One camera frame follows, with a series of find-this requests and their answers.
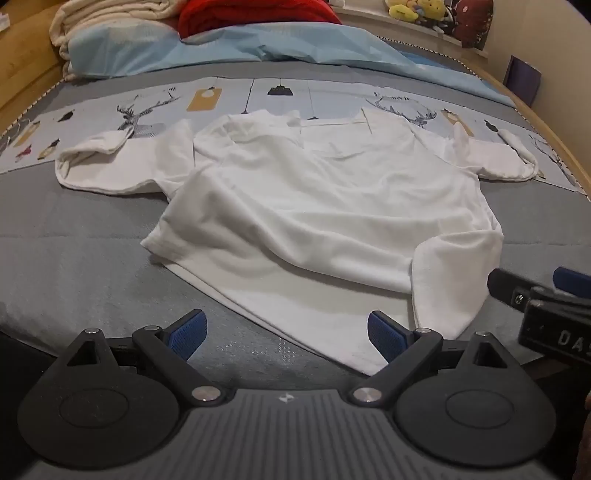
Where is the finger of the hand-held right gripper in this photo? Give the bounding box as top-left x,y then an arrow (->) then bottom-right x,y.
553,266 -> 591,291
488,268 -> 548,306

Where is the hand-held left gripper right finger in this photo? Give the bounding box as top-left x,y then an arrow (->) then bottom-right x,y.
348,310 -> 520,408

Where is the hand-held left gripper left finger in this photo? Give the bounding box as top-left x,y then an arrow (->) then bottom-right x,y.
55,308 -> 229,408

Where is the cream blanket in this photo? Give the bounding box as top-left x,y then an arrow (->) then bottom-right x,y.
48,0 -> 190,83

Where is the grey printed bed sheet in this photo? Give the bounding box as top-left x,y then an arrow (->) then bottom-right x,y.
0,23 -> 591,402

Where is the yellow plush toy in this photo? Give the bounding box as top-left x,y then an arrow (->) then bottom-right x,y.
389,2 -> 420,22
416,0 -> 447,26

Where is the light blue quilt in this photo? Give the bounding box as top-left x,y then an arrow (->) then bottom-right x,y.
67,21 -> 515,109

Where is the white t-shirt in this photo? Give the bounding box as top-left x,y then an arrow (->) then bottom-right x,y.
55,108 -> 541,377

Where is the red blanket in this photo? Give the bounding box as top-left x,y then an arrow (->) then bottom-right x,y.
178,0 -> 343,38

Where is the purple book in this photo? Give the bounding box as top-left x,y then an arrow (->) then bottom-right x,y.
505,55 -> 542,108

